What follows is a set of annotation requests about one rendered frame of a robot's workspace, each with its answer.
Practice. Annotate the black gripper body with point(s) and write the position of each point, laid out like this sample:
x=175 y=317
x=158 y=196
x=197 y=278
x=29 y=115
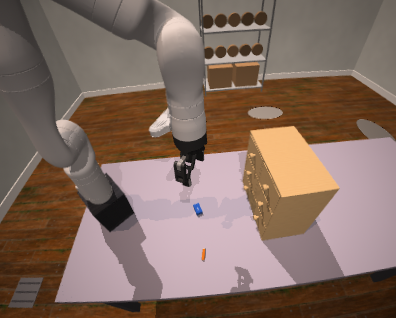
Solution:
x=187 y=148

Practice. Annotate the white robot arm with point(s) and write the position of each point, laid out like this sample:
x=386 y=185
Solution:
x=27 y=85

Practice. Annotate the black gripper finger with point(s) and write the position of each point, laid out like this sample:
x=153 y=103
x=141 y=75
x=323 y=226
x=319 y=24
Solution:
x=200 y=156
x=180 y=170

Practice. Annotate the tan wooden chest of drawers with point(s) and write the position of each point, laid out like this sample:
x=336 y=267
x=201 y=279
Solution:
x=304 y=184

